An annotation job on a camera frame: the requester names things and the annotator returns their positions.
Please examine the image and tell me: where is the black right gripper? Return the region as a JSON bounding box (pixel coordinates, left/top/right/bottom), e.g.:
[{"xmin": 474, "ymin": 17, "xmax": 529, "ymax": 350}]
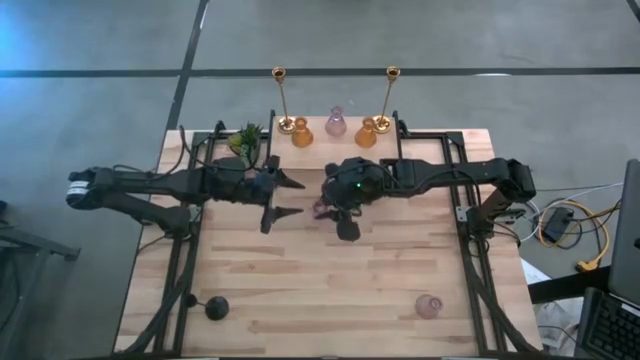
[{"xmin": 323, "ymin": 158, "xmax": 389, "ymax": 243}]

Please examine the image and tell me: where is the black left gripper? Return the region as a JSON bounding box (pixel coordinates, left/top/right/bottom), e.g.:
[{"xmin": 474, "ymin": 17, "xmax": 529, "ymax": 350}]
[{"xmin": 207, "ymin": 154, "xmax": 306, "ymax": 235}]

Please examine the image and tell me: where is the pink glass candle holder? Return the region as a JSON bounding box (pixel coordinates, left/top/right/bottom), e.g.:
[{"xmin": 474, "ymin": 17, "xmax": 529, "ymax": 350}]
[
  {"xmin": 324, "ymin": 105, "xmax": 348, "ymax": 138},
  {"xmin": 414, "ymin": 293, "xmax": 444, "ymax": 320},
  {"xmin": 312, "ymin": 197, "xmax": 334, "ymax": 220}
]

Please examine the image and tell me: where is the amber glass candle holder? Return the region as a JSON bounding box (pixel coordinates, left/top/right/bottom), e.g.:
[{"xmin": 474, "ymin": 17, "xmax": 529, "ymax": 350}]
[
  {"xmin": 354, "ymin": 117, "xmax": 379, "ymax": 149},
  {"xmin": 291, "ymin": 117, "xmax": 315, "ymax": 149}
]

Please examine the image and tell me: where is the tall brass candlestick holder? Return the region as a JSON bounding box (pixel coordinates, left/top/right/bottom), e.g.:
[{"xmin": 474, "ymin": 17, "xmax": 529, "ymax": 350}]
[
  {"xmin": 372, "ymin": 65, "xmax": 402, "ymax": 135},
  {"xmin": 271, "ymin": 66, "xmax": 300, "ymax": 135}
]

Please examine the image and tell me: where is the small green potted plant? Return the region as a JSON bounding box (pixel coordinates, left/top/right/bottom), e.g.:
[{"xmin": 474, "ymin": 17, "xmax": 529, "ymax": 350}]
[{"xmin": 228, "ymin": 122, "xmax": 265, "ymax": 166}]

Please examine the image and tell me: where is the black dome with ball stem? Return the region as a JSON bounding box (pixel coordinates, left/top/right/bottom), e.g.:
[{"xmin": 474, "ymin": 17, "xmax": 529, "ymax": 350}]
[{"xmin": 184, "ymin": 293, "xmax": 231, "ymax": 322}]

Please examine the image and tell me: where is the black power adapter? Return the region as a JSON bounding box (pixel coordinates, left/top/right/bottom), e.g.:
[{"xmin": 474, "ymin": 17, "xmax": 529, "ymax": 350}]
[{"xmin": 542, "ymin": 207, "xmax": 576, "ymax": 244}]

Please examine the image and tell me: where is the white plastic bag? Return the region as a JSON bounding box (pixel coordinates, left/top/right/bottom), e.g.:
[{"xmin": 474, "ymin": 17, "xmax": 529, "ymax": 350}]
[{"xmin": 519, "ymin": 259, "xmax": 584, "ymax": 351}]

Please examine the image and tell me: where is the large computer monitor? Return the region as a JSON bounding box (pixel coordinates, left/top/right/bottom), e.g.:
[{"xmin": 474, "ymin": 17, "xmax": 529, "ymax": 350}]
[{"xmin": 608, "ymin": 158, "xmax": 640, "ymax": 307}]

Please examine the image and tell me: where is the black computer keyboard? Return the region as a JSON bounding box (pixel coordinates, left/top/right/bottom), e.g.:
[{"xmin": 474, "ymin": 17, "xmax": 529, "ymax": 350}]
[{"xmin": 573, "ymin": 286, "xmax": 640, "ymax": 360}]

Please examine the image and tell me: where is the wooden riser shelf black frame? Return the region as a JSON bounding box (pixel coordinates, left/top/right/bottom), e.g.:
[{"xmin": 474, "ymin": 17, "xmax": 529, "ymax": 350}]
[{"xmin": 264, "ymin": 109, "xmax": 404, "ymax": 174}]

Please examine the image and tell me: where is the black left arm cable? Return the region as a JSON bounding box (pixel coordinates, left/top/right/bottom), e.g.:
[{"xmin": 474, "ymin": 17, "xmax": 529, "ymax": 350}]
[{"xmin": 112, "ymin": 124, "xmax": 211, "ymax": 176}]

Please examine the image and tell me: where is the black aluminium rig frame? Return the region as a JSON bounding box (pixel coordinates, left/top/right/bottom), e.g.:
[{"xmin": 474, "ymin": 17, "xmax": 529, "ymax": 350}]
[{"xmin": 119, "ymin": 119, "xmax": 544, "ymax": 360}]

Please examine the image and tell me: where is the white cable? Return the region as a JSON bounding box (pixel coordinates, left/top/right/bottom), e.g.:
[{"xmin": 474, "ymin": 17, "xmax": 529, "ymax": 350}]
[{"xmin": 514, "ymin": 182, "xmax": 625, "ymax": 244}]

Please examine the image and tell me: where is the yellow cable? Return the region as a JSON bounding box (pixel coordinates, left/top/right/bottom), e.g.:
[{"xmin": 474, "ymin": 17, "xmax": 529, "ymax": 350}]
[{"xmin": 537, "ymin": 199, "xmax": 612, "ymax": 274}]

